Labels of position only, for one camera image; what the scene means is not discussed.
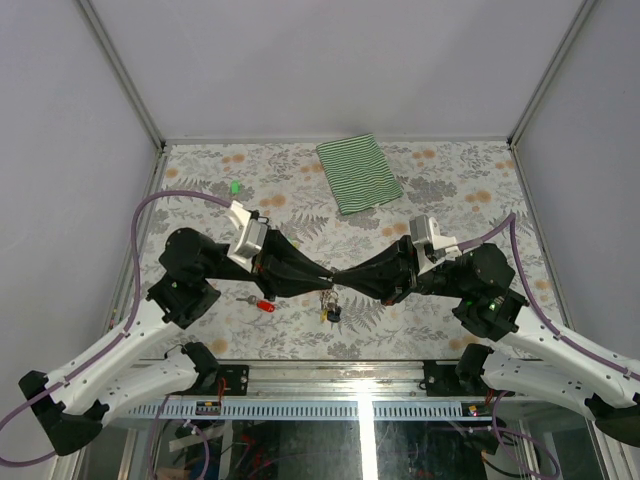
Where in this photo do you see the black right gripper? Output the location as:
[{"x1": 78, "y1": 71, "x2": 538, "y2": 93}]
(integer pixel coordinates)
[{"x1": 333, "y1": 234, "x2": 471, "y2": 305}]

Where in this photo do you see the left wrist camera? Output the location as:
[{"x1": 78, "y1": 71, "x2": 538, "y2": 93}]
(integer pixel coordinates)
[{"x1": 225, "y1": 200, "x2": 269, "y2": 272}]

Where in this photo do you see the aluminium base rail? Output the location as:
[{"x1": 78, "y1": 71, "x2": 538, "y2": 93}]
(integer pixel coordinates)
[{"x1": 74, "y1": 357, "x2": 571, "y2": 401}]

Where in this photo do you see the large metal keyring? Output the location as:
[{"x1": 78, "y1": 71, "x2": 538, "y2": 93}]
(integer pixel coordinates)
[{"x1": 320, "y1": 289, "x2": 342, "y2": 314}]

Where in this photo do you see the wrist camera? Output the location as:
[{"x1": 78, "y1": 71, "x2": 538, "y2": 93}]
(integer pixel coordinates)
[
  {"x1": 225, "y1": 200, "x2": 269, "y2": 272},
  {"x1": 409, "y1": 215, "x2": 461, "y2": 275}
]

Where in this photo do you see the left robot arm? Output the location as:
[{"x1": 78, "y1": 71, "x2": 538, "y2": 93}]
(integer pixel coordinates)
[{"x1": 19, "y1": 224, "x2": 333, "y2": 456}]

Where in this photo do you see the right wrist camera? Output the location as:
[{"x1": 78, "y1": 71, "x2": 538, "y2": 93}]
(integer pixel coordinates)
[{"x1": 409, "y1": 215, "x2": 461, "y2": 275}]

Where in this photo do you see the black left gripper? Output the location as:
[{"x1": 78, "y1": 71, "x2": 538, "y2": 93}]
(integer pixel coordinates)
[{"x1": 203, "y1": 225, "x2": 336, "y2": 302}]

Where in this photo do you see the red tag key lower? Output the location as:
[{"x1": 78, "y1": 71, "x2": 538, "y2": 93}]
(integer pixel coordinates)
[{"x1": 237, "y1": 295, "x2": 276, "y2": 313}]

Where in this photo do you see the green white striped cloth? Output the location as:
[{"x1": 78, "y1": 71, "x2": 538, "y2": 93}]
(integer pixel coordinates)
[{"x1": 316, "y1": 134, "x2": 403, "y2": 215}]

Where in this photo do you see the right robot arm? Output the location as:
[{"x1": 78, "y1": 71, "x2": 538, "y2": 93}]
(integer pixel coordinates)
[{"x1": 333, "y1": 235, "x2": 639, "y2": 447}]

